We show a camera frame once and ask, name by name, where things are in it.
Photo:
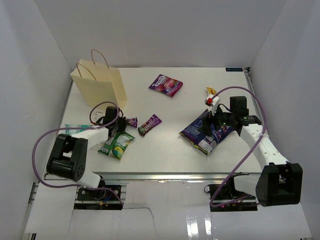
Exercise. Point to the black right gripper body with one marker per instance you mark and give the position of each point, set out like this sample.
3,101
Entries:
224,119

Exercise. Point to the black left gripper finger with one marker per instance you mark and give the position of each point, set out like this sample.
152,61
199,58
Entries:
113,130
122,124

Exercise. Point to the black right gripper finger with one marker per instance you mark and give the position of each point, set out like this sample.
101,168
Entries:
208,119
205,128

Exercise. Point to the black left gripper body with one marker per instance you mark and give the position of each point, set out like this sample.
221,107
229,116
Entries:
115,123

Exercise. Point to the brown purple m&m's packet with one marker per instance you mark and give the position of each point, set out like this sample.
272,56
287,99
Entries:
152,122
132,122

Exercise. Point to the large dark blue candy bag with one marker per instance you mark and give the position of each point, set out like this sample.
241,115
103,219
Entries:
202,141

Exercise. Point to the green Fox's spring tea bag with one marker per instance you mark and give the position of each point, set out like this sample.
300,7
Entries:
116,146

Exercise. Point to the teal Fox's candy bag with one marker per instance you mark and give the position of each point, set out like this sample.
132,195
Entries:
75,128

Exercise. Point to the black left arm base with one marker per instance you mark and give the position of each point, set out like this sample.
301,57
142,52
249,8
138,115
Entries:
103,200

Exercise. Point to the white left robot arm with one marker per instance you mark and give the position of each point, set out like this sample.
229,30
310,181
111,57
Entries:
68,158

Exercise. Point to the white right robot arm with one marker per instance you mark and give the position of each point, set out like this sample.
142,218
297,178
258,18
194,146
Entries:
280,181

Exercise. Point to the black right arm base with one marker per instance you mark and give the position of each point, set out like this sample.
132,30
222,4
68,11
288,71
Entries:
226,194

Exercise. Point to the purple Fox's berries bag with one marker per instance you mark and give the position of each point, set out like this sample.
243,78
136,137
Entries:
166,85

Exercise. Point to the small yellow snack packet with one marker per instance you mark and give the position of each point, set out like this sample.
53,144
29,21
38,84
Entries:
210,92

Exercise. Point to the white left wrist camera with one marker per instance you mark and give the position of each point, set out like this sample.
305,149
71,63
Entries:
98,115

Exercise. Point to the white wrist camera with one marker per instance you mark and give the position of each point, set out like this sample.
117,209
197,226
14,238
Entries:
212,101
98,115

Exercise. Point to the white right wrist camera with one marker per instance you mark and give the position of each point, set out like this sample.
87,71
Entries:
212,101

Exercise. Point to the cream paper bag with handles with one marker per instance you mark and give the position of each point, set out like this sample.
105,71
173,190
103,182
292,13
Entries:
99,82

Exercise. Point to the aluminium front rail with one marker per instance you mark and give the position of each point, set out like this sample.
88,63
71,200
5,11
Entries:
160,176

